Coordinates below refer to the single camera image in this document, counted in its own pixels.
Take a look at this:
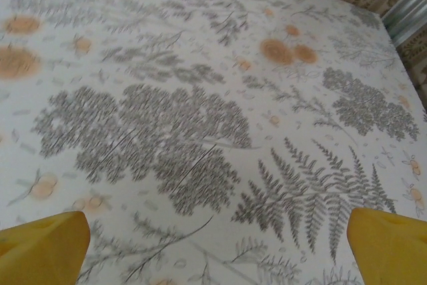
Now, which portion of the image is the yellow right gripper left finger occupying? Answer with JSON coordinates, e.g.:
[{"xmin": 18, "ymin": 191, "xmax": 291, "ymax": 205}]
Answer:
[{"xmin": 0, "ymin": 210, "xmax": 91, "ymax": 285}]

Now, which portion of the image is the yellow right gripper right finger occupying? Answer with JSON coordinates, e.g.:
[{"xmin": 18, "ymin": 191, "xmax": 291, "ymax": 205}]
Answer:
[{"xmin": 346, "ymin": 207, "xmax": 427, "ymax": 285}]

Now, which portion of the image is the floral pattern tablecloth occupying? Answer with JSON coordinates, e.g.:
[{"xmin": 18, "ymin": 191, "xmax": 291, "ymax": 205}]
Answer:
[{"xmin": 0, "ymin": 0, "xmax": 427, "ymax": 285}]

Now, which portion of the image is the aluminium frame post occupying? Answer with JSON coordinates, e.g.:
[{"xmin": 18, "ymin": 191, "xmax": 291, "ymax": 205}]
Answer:
[{"xmin": 380, "ymin": 0, "xmax": 427, "ymax": 47}]

